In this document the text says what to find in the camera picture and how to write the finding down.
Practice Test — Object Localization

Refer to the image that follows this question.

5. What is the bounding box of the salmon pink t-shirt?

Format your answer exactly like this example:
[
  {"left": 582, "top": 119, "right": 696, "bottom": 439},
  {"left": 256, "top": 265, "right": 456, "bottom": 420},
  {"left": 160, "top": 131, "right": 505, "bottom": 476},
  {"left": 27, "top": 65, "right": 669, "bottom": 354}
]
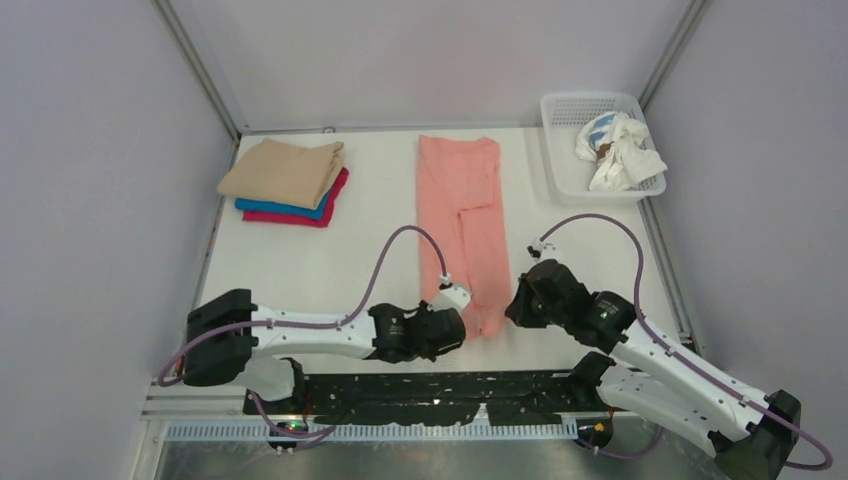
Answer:
[{"left": 416, "top": 135, "right": 512, "bottom": 340}]

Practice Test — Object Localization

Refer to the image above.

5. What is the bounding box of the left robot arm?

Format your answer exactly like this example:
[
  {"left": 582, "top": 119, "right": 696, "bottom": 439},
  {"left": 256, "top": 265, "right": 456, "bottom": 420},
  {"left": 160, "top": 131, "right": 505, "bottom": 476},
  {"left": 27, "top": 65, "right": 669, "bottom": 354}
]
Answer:
[{"left": 182, "top": 285, "right": 472, "bottom": 401}]

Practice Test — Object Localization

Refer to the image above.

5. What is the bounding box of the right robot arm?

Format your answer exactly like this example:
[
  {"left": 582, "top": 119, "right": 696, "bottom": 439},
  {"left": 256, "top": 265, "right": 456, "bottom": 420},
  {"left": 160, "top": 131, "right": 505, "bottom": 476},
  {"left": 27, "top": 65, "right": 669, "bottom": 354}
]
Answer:
[{"left": 505, "top": 259, "right": 801, "bottom": 479}]

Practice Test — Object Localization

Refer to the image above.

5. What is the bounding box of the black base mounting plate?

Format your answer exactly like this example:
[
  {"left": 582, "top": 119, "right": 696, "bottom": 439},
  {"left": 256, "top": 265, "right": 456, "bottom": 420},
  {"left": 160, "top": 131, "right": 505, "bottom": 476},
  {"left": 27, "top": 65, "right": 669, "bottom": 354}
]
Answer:
[{"left": 262, "top": 370, "right": 608, "bottom": 426}]

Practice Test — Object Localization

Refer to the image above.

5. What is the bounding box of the white crumpled t-shirt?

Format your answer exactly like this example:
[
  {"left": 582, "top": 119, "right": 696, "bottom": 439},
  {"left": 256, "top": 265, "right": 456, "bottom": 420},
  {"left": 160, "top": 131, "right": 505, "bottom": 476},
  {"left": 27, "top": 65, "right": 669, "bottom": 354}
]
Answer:
[{"left": 575, "top": 111, "right": 668, "bottom": 192}]

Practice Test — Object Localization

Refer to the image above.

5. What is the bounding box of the white plastic basket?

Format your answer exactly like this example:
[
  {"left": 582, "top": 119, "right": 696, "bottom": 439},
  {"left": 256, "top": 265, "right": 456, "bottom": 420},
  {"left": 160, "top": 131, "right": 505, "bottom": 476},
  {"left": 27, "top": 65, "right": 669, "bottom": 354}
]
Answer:
[{"left": 540, "top": 91, "right": 667, "bottom": 206}]

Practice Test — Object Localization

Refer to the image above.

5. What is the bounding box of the magenta folded t-shirt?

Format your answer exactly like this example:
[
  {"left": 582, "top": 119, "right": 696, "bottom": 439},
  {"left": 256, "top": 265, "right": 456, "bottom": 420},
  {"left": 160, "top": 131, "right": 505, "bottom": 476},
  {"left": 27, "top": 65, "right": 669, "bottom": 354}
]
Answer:
[{"left": 234, "top": 168, "right": 350, "bottom": 228}]

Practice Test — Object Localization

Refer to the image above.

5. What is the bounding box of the beige folded t-shirt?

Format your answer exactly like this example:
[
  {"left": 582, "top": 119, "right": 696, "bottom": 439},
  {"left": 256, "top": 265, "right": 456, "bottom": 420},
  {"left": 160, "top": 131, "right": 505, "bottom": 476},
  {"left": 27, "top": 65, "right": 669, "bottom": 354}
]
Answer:
[{"left": 217, "top": 139, "right": 344, "bottom": 209}]

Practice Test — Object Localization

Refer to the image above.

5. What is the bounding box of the blue folded t-shirt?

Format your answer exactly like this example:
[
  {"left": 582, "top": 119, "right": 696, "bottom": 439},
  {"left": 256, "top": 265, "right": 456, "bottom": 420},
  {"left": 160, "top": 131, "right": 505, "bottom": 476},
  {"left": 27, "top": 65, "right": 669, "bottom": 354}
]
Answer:
[{"left": 234, "top": 193, "right": 331, "bottom": 220}]

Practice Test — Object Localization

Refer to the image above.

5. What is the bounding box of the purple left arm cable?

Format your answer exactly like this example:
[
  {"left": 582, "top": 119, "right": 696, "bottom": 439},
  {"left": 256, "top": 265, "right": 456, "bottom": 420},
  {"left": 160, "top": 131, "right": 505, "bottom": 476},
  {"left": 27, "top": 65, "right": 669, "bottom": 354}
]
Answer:
[{"left": 156, "top": 225, "right": 454, "bottom": 452}]

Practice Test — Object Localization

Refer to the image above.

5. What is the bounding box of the white slotted cable duct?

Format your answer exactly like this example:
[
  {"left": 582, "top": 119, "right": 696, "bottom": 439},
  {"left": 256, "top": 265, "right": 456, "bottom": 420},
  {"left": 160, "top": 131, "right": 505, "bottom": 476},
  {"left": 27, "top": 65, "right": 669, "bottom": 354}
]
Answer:
[{"left": 164, "top": 418, "right": 578, "bottom": 442}]

